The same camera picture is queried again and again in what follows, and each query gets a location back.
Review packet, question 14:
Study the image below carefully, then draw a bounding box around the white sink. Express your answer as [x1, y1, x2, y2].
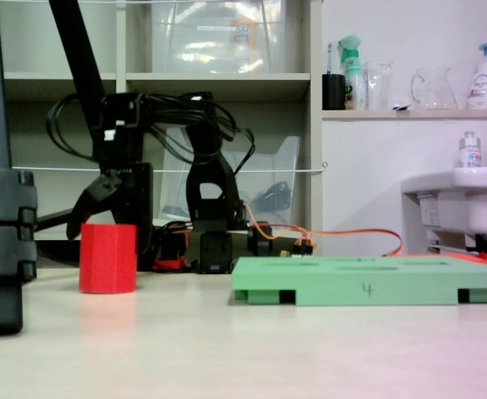
[400, 165, 487, 250]

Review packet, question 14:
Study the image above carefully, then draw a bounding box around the thin black tripod brace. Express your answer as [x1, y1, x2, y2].
[35, 207, 76, 232]

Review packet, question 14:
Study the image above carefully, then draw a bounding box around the green spray bottle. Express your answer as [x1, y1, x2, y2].
[337, 34, 366, 111]

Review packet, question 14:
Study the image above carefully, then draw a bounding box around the green shape-hole board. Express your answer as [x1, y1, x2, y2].
[230, 255, 487, 308]

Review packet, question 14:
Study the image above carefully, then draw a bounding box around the black table clamp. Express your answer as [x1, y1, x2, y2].
[159, 226, 187, 263]

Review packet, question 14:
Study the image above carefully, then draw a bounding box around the orange cable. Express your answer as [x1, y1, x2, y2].
[243, 202, 403, 258]

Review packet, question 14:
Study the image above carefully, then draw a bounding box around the small clear sanitizer bottle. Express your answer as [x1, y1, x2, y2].
[458, 131, 484, 170]

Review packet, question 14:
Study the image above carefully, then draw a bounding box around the glass pitcher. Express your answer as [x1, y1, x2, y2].
[410, 66, 459, 111]

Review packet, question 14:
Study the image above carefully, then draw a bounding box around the beige shelf unit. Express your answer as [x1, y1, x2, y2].
[0, 0, 324, 253]

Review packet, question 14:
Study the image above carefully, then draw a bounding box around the red clamp piece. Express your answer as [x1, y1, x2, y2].
[152, 256, 189, 273]

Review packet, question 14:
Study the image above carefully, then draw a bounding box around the red octagonal pillar block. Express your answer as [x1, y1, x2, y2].
[78, 223, 138, 295]

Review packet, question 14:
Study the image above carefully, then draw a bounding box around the clear measuring beaker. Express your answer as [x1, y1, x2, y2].
[362, 60, 394, 111]

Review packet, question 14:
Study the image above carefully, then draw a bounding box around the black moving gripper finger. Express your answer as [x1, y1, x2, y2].
[66, 170, 123, 241]

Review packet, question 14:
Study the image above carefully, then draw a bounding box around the small circuit board with connectors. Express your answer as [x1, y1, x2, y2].
[278, 234, 318, 258]

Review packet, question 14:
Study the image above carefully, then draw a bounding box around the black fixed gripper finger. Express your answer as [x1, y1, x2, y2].
[110, 161, 154, 255]

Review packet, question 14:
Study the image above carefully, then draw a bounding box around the clear plastic storage box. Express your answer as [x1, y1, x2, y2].
[150, 0, 287, 75]

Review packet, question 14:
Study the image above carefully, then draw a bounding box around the white string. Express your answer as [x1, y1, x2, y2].
[10, 160, 329, 175]

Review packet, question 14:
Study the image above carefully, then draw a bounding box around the black cup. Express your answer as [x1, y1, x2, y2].
[322, 73, 347, 111]

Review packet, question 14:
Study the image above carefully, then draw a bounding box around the black wire bundle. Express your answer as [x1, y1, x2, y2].
[46, 91, 256, 178]

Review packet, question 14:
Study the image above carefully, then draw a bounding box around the black round clamp knob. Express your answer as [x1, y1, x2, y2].
[247, 224, 274, 258]

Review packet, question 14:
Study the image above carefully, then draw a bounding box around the orange labelled bottle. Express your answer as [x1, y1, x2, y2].
[229, 16, 258, 72]

